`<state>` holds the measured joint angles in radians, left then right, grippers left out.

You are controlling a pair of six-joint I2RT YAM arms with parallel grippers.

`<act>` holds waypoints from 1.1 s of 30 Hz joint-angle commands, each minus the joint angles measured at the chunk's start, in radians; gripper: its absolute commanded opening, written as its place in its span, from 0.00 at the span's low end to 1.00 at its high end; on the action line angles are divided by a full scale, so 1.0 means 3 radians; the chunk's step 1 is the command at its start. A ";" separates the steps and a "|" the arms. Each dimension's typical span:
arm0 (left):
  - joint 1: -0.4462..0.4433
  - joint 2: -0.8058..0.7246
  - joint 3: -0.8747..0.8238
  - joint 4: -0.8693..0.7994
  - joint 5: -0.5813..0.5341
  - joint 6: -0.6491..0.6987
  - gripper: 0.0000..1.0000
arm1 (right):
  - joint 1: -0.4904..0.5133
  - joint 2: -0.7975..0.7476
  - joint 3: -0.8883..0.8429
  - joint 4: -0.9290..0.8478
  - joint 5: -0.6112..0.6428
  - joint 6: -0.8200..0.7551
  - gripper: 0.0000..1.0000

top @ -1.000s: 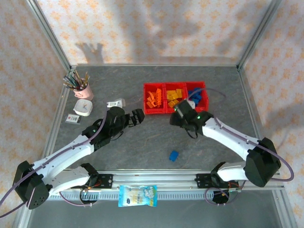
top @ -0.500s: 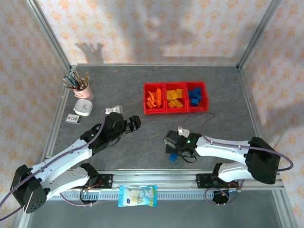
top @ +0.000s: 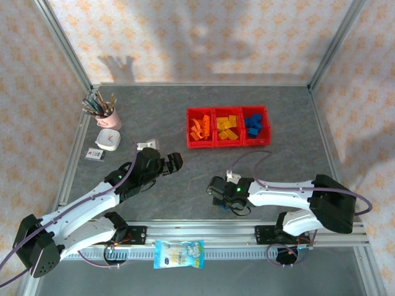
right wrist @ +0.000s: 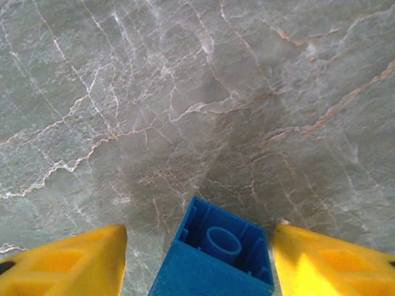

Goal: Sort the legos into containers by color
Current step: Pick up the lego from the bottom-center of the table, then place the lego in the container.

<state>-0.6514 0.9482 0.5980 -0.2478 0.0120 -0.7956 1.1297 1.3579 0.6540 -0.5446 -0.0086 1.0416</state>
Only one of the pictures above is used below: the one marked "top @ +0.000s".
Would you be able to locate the long orange lego brick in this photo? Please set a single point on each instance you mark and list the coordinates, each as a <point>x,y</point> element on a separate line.
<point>206,129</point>

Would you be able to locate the blue snack bag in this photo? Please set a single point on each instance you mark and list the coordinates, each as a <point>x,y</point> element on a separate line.
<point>179,254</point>

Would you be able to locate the pink pencil cup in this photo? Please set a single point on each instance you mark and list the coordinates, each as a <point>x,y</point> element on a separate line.
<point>111,121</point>

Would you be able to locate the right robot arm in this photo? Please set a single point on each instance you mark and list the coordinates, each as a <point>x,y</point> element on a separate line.
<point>277,194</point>

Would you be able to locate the aluminium frame upright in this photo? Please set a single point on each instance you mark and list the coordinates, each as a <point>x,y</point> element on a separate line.
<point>64,43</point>
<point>336,43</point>

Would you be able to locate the blue lego brick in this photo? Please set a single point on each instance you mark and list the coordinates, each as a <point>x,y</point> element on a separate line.
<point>258,125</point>
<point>222,208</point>
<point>256,117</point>
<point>252,132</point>
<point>249,121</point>

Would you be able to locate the small card package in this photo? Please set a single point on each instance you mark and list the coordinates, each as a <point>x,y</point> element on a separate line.
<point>94,153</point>

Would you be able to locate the aluminium frame leg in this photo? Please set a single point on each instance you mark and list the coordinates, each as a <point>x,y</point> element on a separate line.
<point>370,272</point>
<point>27,288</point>

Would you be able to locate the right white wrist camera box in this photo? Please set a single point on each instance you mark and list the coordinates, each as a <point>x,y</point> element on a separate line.
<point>233,176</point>

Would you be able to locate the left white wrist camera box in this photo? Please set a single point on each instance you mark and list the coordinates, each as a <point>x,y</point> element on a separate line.
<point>151,143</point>

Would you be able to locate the long yellow lego brick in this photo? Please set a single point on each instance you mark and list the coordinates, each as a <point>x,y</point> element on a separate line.
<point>222,122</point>
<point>232,134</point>

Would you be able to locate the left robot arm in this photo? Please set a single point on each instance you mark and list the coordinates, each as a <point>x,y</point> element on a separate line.
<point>86,200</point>

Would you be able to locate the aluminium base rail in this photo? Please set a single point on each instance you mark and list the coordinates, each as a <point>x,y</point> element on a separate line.
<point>200,234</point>

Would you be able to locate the red plastic bin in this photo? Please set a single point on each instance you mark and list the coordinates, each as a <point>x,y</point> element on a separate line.
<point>265,132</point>
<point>228,144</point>
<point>200,145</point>

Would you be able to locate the white square container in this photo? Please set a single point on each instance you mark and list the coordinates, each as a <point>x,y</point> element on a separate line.
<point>100,143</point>

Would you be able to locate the small yellow lego brick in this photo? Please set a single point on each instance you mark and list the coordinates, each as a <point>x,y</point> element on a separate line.
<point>222,135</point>
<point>233,119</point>

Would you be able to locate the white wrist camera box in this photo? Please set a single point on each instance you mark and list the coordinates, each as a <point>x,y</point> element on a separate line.
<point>151,143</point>
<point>233,176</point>

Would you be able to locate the coloured pencil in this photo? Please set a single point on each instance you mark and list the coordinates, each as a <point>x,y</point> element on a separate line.
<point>111,103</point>
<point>89,111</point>
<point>101,100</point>
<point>91,106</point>

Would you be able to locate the aluminium table edge rail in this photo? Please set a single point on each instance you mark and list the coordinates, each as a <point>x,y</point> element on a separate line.
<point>200,84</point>
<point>81,126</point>
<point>321,123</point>

